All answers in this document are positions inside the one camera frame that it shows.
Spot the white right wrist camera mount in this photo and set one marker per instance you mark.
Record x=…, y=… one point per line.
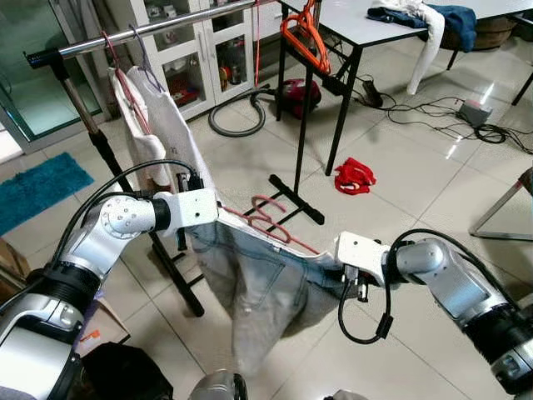
x=362, y=254

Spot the blue jeans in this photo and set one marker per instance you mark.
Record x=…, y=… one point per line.
x=458, y=25

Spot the white jeans black stitching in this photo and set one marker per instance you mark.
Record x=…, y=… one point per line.
x=258, y=300

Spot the purple hanger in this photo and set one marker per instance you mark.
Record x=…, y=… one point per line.
x=146, y=62

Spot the black power adapter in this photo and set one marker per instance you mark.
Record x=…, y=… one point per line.
x=371, y=93

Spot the grey power box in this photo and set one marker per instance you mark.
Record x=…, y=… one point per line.
x=475, y=113

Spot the black plastic bag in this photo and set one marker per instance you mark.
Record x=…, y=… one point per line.
x=125, y=375

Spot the red cloth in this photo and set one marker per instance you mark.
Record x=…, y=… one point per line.
x=356, y=177

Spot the brown cardboard box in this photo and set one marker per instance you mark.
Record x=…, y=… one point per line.
x=10, y=267

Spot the brown round basket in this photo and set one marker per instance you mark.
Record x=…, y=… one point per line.
x=495, y=33

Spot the red vacuum cleaner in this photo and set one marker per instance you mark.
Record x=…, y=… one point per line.
x=300, y=96

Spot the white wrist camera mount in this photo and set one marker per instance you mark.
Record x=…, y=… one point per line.
x=196, y=208
x=362, y=254

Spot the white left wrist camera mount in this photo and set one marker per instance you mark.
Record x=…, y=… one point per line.
x=196, y=208

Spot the white long sleeve garment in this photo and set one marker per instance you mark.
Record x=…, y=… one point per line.
x=429, y=54

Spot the orange hanger bunch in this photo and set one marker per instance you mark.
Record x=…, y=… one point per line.
x=304, y=37

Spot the teal floor mat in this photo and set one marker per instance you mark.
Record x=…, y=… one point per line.
x=37, y=192

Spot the beige dustpan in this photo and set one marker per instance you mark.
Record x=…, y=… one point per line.
x=104, y=321

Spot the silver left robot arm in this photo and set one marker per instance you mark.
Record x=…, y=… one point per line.
x=100, y=242

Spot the white table black legs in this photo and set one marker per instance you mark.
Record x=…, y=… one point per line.
x=350, y=25

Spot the black metal clothes rack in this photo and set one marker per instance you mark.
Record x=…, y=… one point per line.
x=141, y=32

